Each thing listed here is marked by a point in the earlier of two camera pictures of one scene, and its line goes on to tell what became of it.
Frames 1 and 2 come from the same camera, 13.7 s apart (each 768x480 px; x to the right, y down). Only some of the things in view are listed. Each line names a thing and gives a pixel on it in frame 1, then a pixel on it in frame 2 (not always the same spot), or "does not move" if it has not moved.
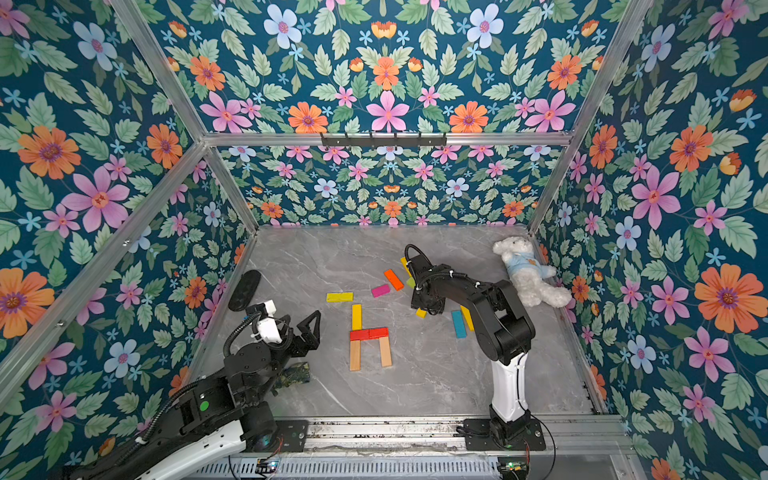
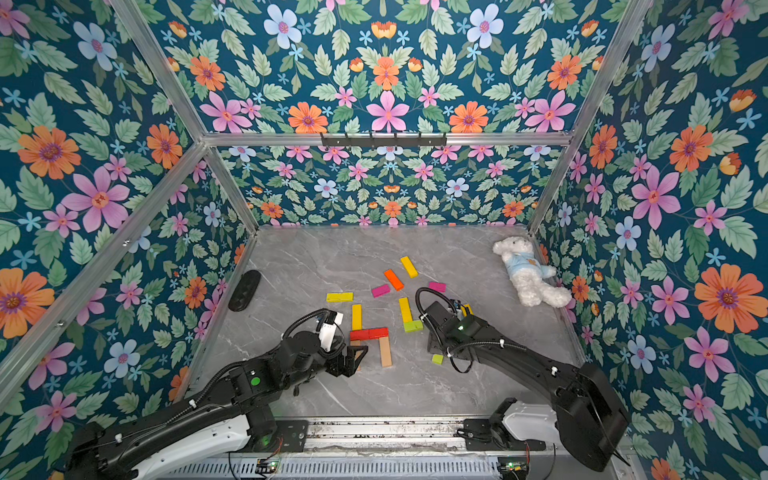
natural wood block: (355, 356) does not move
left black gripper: (311, 342) → (348, 368)
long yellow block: (357, 317) does not move
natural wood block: (385, 352) does not move
